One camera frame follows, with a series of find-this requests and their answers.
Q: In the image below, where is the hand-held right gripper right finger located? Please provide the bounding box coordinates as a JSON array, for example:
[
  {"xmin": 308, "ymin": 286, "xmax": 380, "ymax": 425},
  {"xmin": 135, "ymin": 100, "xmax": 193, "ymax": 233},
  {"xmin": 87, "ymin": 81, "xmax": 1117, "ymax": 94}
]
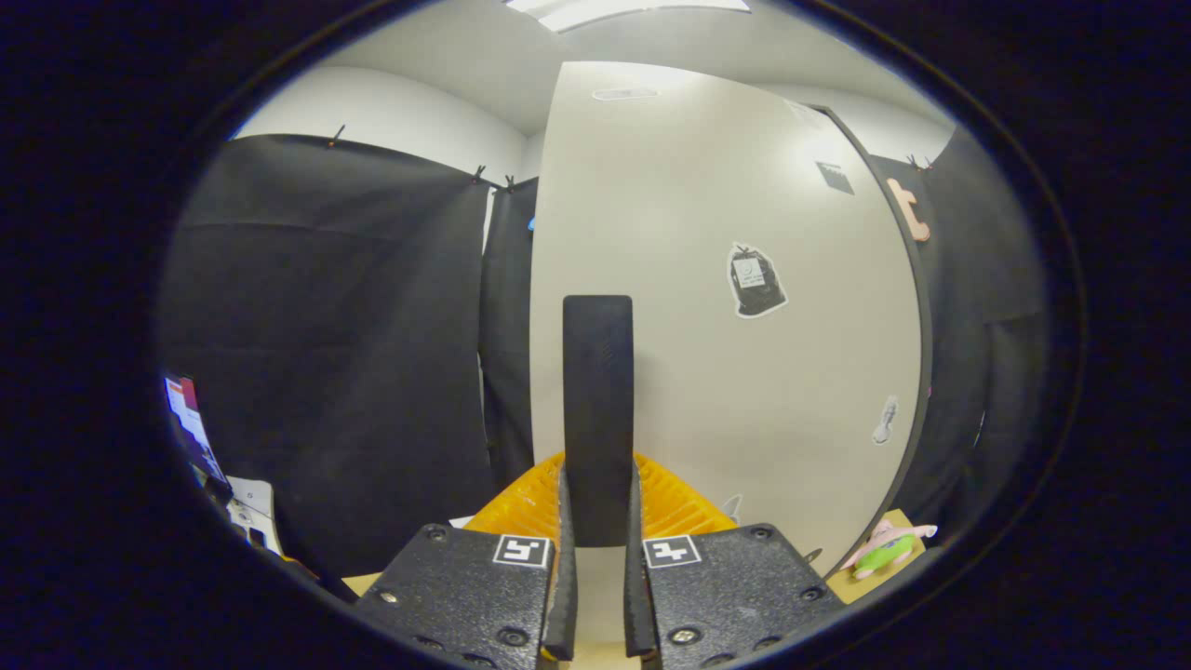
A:
[{"xmin": 623, "ymin": 453, "xmax": 846, "ymax": 670}]

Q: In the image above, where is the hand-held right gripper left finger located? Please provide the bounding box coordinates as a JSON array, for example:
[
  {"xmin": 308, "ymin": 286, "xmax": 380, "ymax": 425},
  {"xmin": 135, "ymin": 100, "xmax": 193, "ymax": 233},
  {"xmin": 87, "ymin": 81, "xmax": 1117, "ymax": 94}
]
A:
[{"xmin": 354, "ymin": 453, "xmax": 580, "ymax": 670}]

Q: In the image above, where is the black cabinet door handle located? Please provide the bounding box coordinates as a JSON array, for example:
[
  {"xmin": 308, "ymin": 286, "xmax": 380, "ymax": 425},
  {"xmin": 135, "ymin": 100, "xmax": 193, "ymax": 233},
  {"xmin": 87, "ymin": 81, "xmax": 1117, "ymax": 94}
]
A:
[{"xmin": 562, "ymin": 295, "xmax": 636, "ymax": 548}]

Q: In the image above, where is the beige cabinet door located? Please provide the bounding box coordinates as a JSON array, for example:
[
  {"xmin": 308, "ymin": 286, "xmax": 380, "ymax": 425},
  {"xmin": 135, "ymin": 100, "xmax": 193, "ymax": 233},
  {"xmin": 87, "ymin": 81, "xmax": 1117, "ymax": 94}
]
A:
[{"xmin": 527, "ymin": 60, "xmax": 934, "ymax": 648}]

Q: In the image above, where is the green and pink plush toy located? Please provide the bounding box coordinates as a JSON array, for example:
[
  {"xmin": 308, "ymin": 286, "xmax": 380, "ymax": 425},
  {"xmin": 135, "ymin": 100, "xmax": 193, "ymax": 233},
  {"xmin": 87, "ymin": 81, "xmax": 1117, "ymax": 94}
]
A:
[{"xmin": 841, "ymin": 519, "xmax": 939, "ymax": 580}]

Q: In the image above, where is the white plastic device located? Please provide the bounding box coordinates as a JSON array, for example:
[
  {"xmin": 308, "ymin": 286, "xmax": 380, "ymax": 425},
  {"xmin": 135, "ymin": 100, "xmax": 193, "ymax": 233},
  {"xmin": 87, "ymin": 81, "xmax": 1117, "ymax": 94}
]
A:
[{"xmin": 226, "ymin": 476, "xmax": 282, "ymax": 556}]

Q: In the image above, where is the black backdrop cloth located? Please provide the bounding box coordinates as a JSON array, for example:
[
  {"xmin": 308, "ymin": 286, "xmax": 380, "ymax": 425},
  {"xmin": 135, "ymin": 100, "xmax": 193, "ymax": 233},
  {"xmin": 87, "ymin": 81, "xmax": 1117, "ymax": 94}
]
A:
[{"xmin": 158, "ymin": 126, "xmax": 1052, "ymax": 578}]

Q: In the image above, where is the computer monitor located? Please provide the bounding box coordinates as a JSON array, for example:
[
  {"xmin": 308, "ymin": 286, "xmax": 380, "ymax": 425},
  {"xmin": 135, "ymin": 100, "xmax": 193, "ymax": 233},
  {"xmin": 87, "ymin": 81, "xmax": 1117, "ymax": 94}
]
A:
[{"xmin": 165, "ymin": 374, "xmax": 230, "ymax": 494}]

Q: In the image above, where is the large ceiling light panel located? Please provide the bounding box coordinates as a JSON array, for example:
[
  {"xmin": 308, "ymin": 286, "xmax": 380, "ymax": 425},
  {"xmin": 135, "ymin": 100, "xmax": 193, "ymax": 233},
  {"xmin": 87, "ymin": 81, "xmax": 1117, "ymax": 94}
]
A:
[{"xmin": 507, "ymin": 0, "xmax": 751, "ymax": 34}]

